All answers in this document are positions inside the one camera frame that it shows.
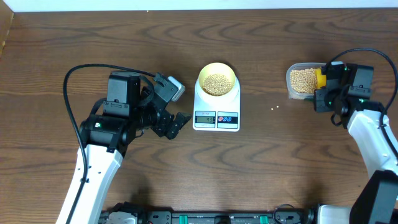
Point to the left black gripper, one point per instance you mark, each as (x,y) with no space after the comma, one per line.
(165,121)

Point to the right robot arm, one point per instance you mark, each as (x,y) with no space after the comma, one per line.
(345,90)

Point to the white digital kitchen scale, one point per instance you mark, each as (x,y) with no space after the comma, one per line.
(217,113)

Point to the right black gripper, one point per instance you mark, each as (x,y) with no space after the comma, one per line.
(319,104)

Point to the clear plastic container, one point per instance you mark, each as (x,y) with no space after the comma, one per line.
(300,66)

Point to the yellow measuring scoop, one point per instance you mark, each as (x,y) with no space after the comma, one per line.
(320,78)

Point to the soybeans in bowl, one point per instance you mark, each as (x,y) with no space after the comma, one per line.
(217,84)

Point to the soybeans pile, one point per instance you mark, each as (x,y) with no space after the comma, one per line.
(303,81)

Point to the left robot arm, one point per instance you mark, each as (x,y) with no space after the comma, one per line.
(133,104)

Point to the pale yellow bowl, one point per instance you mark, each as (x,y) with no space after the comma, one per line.
(219,68)

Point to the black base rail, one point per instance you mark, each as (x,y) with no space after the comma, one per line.
(126,212)

